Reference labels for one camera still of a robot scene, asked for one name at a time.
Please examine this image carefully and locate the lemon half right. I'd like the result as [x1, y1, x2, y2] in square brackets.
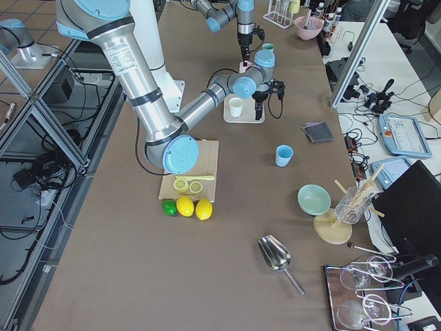
[189, 181, 203, 194]

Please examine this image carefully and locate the wine glass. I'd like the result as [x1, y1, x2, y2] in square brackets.
[340, 255, 393, 290]
[337, 294, 392, 330]

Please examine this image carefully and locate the aluminium frame post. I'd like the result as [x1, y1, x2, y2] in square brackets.
[329, 0, 389, 110]

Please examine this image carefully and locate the green lime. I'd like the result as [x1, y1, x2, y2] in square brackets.
[162, 200, 178, 216]

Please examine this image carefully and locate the light blue plastic cup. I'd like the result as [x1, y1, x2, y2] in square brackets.
[275, 145, 294, 168]

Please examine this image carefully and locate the lemon half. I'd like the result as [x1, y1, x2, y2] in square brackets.
[173, 178, 189, 193]
[189, 181, 203, 194]

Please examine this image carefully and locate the wooden mug tree stand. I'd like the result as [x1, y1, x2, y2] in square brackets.
[314, 165, 384, 245]

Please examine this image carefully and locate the pink bowl with ice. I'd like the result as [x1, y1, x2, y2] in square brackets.
[294, 16, 324, 41]

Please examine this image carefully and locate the lemon half left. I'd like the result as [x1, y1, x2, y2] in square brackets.
[173, 178, 189, 193]

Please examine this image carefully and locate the wine glass lower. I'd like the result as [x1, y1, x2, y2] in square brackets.
[337, 294, 392, 330]

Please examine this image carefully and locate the black monitor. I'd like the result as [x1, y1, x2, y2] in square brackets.
[373, 161, 440, 257]

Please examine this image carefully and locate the white wire drying rack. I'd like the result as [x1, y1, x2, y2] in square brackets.
[263, 0, 296, 29]

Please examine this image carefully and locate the mint green plastic cup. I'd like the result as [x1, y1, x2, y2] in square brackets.
[262, 43, 274, 52]

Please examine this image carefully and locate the wine glass upper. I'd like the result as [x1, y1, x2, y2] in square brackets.
[340, 255, 393, 290]

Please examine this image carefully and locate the wooden cutting board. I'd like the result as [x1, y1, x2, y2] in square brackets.
[158, 140, 219, 203]

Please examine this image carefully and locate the teach pendant tablet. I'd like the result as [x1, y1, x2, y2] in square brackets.
[378, 114, 432, 159]

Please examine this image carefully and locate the pink plastic cup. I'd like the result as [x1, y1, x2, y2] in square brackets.
[238, 61, 253, 73]

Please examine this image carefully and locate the metal muddler tool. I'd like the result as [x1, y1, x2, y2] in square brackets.
[302, 10, 311, 30]

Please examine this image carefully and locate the clear glass tumbler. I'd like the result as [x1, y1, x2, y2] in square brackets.
[335, 187, 373, 224]

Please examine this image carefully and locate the yellow cup on rack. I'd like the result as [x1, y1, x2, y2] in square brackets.
[289, 0, 300, 14]

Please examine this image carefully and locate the cream white plastic cup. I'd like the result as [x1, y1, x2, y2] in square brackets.
[228, 97, 243, 118]

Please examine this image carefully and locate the yellow lemon right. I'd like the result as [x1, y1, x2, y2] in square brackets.
[195, 199, 213, 221]

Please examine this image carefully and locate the yellow plastic knife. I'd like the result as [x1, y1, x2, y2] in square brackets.
[176, 175, 215, 181]

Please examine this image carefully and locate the mint green bowl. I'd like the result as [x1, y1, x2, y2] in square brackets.
[298, 184, 331, 216]

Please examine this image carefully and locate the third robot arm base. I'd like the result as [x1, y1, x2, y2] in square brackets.
[1, 19, 50, 70]

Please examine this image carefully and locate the yellow lemon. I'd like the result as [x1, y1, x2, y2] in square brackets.
[195, 199, 213, 221]
[176, 196, 194, 217]

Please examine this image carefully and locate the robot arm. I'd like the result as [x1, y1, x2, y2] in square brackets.
[190, 0, 265, 66]
[56, 1, 275, 174]

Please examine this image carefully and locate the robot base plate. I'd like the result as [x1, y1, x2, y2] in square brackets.
[163, 79, 185, 113]

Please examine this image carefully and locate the grey folded cloth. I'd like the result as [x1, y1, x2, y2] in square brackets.
[302, 121, 334, 143]

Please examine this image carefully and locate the yellow lemon left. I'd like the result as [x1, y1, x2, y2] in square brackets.
[176, 196, 194, 217]

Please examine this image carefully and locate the black framed glass tray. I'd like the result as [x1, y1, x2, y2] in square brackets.
[322, 265, 413, 330]

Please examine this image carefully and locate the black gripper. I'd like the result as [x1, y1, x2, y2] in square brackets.
[237, 23, 265, 66]
[253, 79, 285, 120]

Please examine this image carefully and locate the metal scoop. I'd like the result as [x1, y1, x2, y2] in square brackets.
[258, 234, 305, 296]

